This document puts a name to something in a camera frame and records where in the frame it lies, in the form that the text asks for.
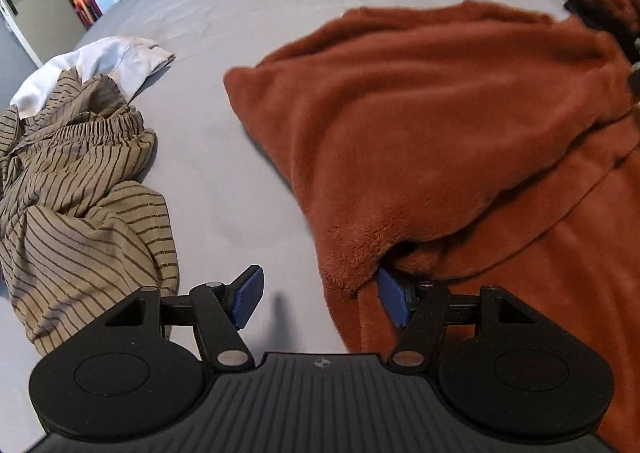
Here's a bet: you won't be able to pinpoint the red stool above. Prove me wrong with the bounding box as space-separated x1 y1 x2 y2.
72 0 97 28

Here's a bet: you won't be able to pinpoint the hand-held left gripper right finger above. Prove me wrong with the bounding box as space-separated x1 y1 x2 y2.
376 267 539 377

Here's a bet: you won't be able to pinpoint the bed with grey sheet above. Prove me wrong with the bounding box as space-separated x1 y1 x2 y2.
0 0 640 439

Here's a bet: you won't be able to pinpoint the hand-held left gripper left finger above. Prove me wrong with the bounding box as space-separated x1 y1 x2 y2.
101 264 265 375

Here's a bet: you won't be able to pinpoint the white garment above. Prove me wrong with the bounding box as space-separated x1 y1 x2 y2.
10 35 177 122

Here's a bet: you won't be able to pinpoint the tan striped pants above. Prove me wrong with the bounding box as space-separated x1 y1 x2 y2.
0 68 182 357

